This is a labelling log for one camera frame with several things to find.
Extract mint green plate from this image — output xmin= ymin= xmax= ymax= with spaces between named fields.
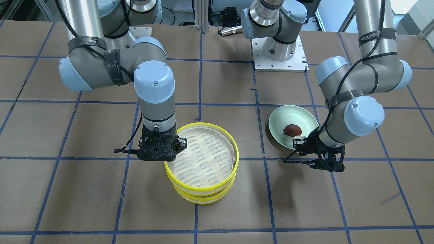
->
xmin=268 ymin=105 xmax=319 ymax=149

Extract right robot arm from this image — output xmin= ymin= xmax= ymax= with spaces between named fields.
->
xmin=56 ymin=0 xmax=187 ymax=162

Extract yellow steamer layer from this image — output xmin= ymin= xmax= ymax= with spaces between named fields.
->
xmin=174 ymin=179 xmax=235 ymax=204
xmin=165 ymin=122 xmax=239 ymax=197

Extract aluminium frame post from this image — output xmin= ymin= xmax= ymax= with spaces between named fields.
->
xmin=193 ymin=0 xmax=210 ymax=33

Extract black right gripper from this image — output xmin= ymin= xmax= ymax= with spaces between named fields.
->
xmin=138 ymin=125 xmax=188 ymax=162

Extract black power adapter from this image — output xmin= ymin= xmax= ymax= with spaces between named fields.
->
xmin=221 ymin=7 xmax=238 ymax=23

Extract yellow bottom steamer layer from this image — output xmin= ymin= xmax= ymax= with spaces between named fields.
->
xmin=174 ymin=179 xmax=235 ymax=204

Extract brown bun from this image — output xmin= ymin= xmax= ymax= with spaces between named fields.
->
xmin=283 ymin=124 xmax=302 ymax=137

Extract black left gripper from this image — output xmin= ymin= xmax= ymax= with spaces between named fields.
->
xmin=283 ymin=128 xmax=345 ymax=172

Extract black cables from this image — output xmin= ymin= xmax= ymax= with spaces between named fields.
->
xmin=161 ymin=7 xmax=195 ymax=26

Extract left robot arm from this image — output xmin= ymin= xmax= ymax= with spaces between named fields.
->
xmin=241 ymin=0 xmax=412 ymax=172

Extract silver cylindrical connector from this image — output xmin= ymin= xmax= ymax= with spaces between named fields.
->
xmin=218 ymin=26 xmax=243 ymax=37

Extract yellow top steamer layer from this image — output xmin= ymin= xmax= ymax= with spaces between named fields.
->
xmin=165 ymin=122 xmax=239 ymax=197

